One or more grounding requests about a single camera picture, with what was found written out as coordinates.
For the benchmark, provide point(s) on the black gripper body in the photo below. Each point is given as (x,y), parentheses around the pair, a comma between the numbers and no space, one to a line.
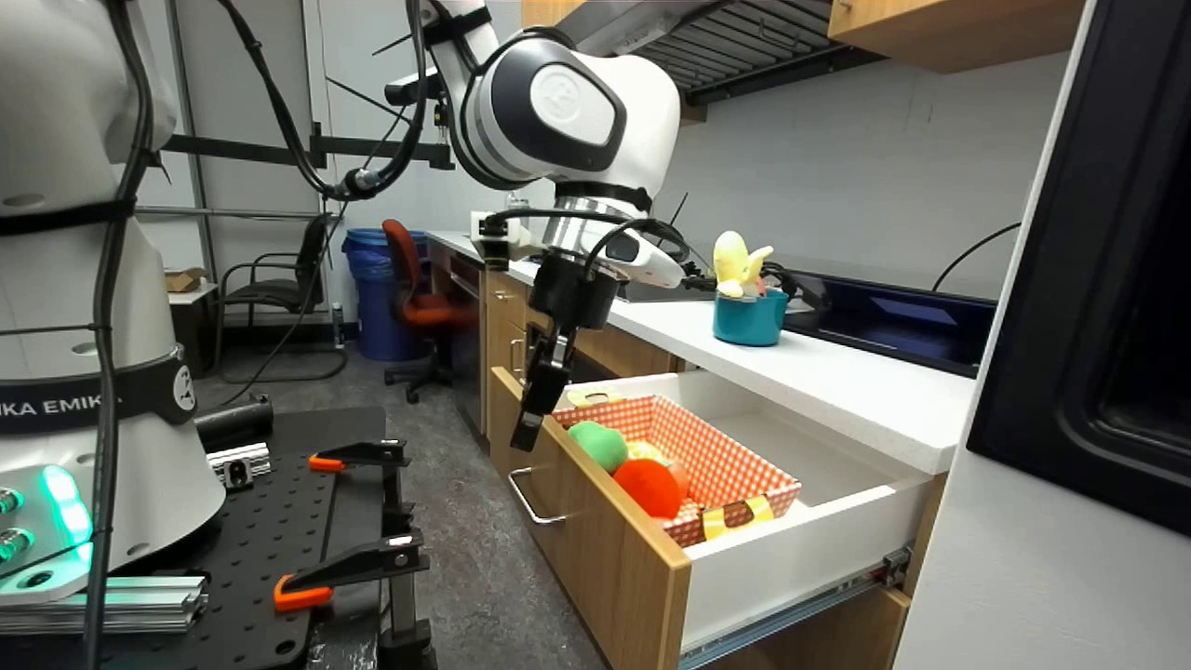
(574,293)

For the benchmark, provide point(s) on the wooden base cabinet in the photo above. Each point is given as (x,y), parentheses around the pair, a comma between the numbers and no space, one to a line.
(504,323)

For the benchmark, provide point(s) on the aluminium extrusion rail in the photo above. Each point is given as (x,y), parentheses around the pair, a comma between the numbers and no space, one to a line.
(115,603)

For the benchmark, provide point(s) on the blue trash bin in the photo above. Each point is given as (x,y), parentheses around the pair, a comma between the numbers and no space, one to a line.
(374,293)

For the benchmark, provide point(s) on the teal bowl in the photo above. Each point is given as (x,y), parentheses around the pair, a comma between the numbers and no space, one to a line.
(751,323)

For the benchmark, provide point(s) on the white drawer with wooden front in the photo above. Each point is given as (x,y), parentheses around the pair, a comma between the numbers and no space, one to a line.
(793,572)

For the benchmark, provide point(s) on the black stereo camera bar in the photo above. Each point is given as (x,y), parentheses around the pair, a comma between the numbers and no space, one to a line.
(415,82)

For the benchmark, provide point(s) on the yellow banana plush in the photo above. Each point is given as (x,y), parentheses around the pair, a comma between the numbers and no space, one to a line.
(740,262)

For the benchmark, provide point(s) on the wooden wall cabinet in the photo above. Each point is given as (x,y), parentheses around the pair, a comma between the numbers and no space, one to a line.
(551,9)
(955,29)

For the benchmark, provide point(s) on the red office chair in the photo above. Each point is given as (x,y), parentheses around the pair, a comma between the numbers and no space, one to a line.
(415,299)

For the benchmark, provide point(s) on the steel range hood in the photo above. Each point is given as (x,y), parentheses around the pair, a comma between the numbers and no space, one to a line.
(746,44)

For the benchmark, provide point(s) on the yellow slice toy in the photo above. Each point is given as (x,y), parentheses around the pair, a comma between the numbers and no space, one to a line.
(746,510)

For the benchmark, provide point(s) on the black appliance door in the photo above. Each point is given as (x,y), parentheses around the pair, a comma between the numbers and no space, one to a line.
(1118,310)

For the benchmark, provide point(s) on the black perforated table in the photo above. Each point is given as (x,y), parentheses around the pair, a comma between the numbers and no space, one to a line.
(249,546)

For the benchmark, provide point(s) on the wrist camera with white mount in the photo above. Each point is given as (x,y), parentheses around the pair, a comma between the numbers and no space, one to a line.
(634,254)

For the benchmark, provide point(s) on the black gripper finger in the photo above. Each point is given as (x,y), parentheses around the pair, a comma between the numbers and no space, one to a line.
(527,413)
(556,396)

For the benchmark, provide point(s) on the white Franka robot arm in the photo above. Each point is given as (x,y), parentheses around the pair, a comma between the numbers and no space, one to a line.
(75,310)

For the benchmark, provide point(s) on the orange checkered basket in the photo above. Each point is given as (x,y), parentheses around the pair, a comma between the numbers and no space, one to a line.
(731,459)

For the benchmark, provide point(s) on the black armchair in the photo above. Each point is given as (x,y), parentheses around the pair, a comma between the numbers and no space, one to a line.
(281,293)

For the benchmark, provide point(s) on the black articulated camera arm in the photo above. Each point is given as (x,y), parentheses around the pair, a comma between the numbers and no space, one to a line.
(249,151)

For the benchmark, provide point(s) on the small dark side cabinet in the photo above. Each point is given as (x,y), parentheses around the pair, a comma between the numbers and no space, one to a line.
(188,328)

